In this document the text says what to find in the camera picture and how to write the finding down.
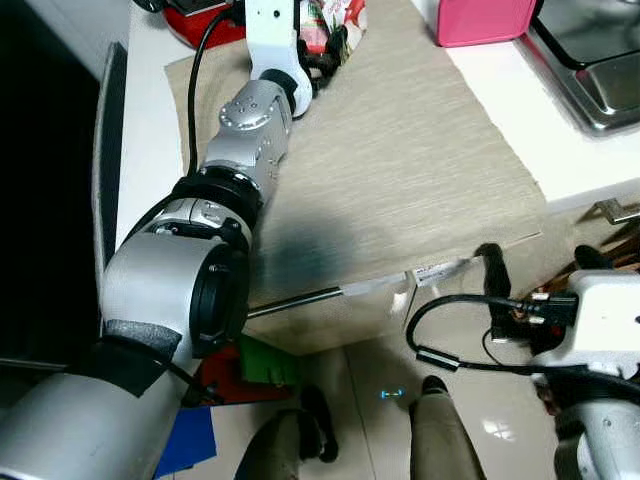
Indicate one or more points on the green plastic bin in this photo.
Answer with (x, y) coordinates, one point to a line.
(268, 362)

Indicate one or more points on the wooden wine rack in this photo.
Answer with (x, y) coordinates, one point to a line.
(625, 262)

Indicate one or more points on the white paper tag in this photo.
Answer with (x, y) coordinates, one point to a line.
(442, 270)
(378, 286)

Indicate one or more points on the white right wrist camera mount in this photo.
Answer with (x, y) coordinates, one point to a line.
(605, 320)

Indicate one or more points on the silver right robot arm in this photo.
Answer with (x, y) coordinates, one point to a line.
(600, 440)

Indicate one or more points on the red coffee machine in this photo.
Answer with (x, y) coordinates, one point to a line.
(205, 25)

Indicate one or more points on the beige cloth with white tags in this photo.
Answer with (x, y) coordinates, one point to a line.
(400, 170)

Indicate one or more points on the white printed drink carton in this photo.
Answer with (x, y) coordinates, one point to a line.
(330, 15)

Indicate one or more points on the blue plastic bin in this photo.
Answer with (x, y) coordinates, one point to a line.
(188, 445)

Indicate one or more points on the pink plastic container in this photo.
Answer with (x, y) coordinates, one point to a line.
(485, 22)

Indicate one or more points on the beige kitchen base cabinet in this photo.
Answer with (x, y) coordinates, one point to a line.
(330, 330)

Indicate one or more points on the orange plastic bin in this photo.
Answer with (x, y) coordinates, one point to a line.
(225, 375)

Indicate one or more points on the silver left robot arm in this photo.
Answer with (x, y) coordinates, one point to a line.
(250, 130)

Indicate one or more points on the stainless steel gas hob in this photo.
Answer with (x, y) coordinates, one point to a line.
(590, 80)

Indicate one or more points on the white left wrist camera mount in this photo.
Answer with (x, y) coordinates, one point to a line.
(272, 30)

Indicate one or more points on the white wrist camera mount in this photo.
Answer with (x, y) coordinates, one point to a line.
(272, 30)
(605, 320)

